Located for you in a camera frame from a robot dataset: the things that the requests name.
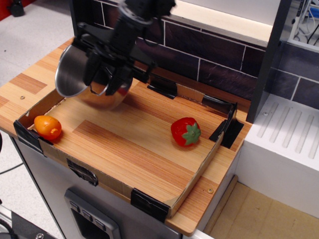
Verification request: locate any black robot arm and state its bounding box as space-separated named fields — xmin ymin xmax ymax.
xmin=73 ymin=0 xmax=175 ymax=96

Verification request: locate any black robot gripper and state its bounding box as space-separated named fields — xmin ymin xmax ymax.
xmin=74 ymin=15 xmax=157 ymax=96

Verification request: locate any red plastic toy strawberry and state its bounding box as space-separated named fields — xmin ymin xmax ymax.
xmin=170 ymin=118 xmax=201 ymax=147

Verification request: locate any grey toy oven panel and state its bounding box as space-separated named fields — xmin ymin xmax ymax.
xmin=64 ymin=189 xmax=121 ymax=239

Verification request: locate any white toy sink drainboard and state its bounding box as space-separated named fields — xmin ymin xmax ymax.
xmin=236 ymin=95 xmax=319 ymax=217

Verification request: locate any orange plastic toy fruit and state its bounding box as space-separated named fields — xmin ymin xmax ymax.
xmin=34 ymin=116 xmax=62 ymax=140

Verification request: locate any cardboard fence with black tape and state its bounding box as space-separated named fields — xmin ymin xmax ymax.
xmin=14 ymin=78 xmax=250 ymax=230

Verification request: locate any shiny metal pot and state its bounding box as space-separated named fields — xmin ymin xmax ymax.
xmin=55 ymin=45 xmax=133 ymax=110

